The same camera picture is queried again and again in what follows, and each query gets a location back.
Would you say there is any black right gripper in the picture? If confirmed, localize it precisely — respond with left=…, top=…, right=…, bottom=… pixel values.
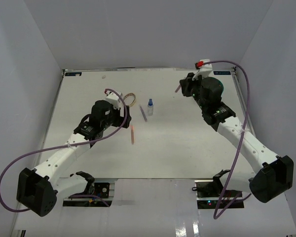
left=180, top=73, right=207, bottom=111

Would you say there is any beige masking tape roll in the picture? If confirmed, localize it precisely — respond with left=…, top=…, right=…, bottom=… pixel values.
left=123, top=93, right=137, bottom=107

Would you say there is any purple clear-capped pen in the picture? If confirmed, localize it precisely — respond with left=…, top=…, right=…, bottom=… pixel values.
left=139, top=105, right=148, bottom=122

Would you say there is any small blue-capped spray bottle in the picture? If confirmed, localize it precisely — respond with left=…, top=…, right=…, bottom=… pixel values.
left=147, top=99, right=153, bottom=116

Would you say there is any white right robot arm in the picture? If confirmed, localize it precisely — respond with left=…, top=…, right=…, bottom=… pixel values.
left=180, top=73, right=294, bottom=203

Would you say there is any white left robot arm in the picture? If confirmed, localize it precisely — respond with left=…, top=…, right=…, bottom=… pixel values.
left=17, top=100, right=131, bottom=217

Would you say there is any teal round divided organizer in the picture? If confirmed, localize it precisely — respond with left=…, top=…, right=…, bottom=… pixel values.
left=218, top=80, right=224, bottom=92

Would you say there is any right blue table label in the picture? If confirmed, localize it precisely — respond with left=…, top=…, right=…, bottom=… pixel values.
left=213, top=71, right=231, bottom=76

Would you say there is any blue table label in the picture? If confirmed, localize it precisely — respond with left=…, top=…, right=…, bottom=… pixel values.
left=64, top=72, right=82, bottom=77
left=213, top=71, right=231, bottom=76

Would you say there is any left blue table label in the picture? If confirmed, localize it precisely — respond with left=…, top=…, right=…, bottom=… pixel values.
left=64, top=72, right=82, bottom=77

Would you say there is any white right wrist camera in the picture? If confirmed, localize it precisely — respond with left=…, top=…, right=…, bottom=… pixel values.
left=192, top=59, right=213, bottom=80

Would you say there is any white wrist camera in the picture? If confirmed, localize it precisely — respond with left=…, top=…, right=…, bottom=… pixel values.
left=192, top=59, right=213, bottom=80
left=105, top=89, right=123, bottom=109

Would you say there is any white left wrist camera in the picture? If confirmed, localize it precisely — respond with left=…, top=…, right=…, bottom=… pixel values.
left=105, top=89, right=123, bottom=109

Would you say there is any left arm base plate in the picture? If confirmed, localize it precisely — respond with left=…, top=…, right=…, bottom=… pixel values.
left=63, top=182, right=114, bottom=207

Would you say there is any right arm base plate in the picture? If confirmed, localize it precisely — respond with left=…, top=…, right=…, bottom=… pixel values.
left=192, top=180, right=239, bottom=210

